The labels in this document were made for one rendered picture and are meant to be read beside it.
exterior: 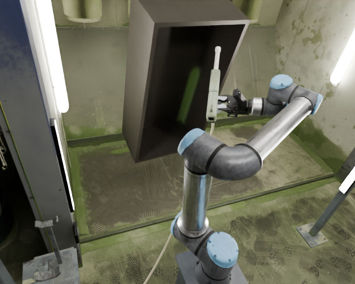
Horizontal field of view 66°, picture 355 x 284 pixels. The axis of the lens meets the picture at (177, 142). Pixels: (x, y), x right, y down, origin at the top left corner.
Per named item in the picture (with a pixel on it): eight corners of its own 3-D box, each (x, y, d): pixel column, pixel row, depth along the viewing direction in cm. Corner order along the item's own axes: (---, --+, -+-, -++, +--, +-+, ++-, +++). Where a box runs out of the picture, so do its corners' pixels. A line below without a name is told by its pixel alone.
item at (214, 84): (215, 140, 146) (216, 114, 126) (206, 139, 147) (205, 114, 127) (221, 72, 170) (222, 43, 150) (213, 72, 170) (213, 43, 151)
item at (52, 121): (69, 204, 164) (49, 118, 124) (73, 203, 164) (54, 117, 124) (70, 212, 159) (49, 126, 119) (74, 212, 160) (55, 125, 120)
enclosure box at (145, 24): (121, 132, 240) (131, -11, 150) (181, 120, 265) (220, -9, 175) (134, 163, 222) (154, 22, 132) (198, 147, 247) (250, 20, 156)
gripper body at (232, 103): (225, 116, 142) (249, 118, 140) (226, 107, 134) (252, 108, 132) (226, 105, 145) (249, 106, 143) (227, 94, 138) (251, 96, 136)
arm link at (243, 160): (243, 178, 78) (329, 91, 116) (208, 156, 84) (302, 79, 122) (235, 202, 86) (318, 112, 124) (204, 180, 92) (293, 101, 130)
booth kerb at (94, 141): (69, 150, 286) (66, 140, 278) (69, 149, 287) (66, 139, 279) (275, 119, 378) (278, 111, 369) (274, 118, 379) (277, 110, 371)
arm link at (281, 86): (301, 79, 121) (294, 100, 130) (278, 69, 126) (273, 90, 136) (291, 90, 117) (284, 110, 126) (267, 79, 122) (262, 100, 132)
